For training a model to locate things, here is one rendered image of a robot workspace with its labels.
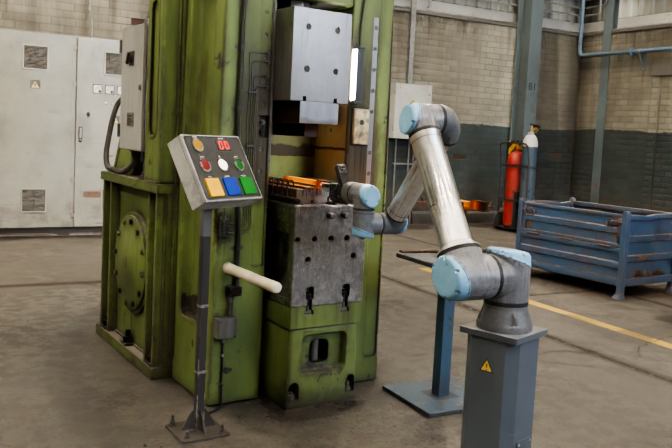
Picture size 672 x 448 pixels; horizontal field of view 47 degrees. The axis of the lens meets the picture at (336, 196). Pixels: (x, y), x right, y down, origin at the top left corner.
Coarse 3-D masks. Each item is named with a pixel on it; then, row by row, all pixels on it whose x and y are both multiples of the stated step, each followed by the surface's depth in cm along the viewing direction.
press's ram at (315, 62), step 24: (288, 24) 330; (312, 24) 331; (336, 24) 338; (288, 48) 330; (312, 48) 332; (336, 48) 339; (288, 72) 330; (312, 72) 334; (336, 72) 341; (288, 96) 330; (312, 96) 335; (336, 96) 342
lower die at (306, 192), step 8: (280, 184) 356; (288, 184) 350; (296, 184) 351; (304, 184) 348; (312, 184) 342; (280, 192) 347; (288, 192) 341; (296, 192) 335; (304, 192) 337; (312, 192) 340; (320, 192) 342; (328, 192) 344; (304, 200) 338; (312, 200) 340; (320, 200) 342
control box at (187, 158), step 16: (176, 144) 287; (192, 144) 288; (208, 144) 296; (224, 144) 304; (240, 144) 313; (176, 160) 287; (192, 160) 284; (208, 160) 292; (224, 160) 299; (240, 160) 308; (192, 176) 283; (208, 176) 288; (224, 176) 295; (240, 176) 303; (192, 192) 284; (208, 192) 284; (224, 192) 291; (192, 208) 284; (208, 208) 291
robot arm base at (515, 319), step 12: (480, 312) 263; (492, 312) 256; (504, 312) 255; (516, 312) 255; (528, 312) 259; (480, 324) 259; (492, 324) 255; (504, 324) 254; (516, 324) 254; (528, 324) 256
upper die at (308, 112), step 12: (276, 108) 350; (288, 108) 340; (300, 108) 332; (312, 108) 335; (324, 108) 339; (336, 108) 342; (276, 120) 350; (288, 120) 340; (300, 120) 333; (312, 120) 336; (324, 120) 339; (336, 120) 343
